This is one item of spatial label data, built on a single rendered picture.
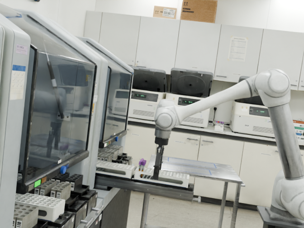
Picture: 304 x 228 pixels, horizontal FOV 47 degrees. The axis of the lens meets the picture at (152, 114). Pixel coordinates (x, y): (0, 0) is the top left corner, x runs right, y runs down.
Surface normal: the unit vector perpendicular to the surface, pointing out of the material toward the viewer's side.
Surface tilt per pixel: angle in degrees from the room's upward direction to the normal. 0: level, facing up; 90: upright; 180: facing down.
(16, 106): 90
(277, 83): 84
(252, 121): 90
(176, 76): 142
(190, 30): 90
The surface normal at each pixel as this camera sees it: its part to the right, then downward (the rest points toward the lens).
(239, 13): -0.14, 0.07
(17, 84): 0.98, 0.14
